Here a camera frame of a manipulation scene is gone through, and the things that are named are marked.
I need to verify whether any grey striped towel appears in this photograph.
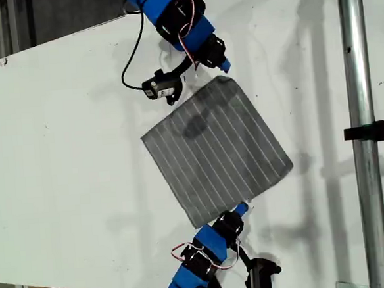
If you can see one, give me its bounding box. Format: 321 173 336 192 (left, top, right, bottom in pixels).
136 71 299 233

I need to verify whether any black clamp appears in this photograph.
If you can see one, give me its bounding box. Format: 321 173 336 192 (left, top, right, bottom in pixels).
343 112 384 151

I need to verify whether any camera black stalk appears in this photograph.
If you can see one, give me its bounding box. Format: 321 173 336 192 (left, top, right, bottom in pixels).
237 243 255 272
162 51 197 107

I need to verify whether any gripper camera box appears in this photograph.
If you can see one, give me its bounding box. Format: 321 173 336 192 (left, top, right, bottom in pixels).
139 69 183 104
245 256 284 288

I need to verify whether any camera black cable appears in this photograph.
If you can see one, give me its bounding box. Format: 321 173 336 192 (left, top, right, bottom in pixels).
116 11 150 92

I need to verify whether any steel post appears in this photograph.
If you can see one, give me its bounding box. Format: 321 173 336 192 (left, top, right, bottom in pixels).
336 0 384 288

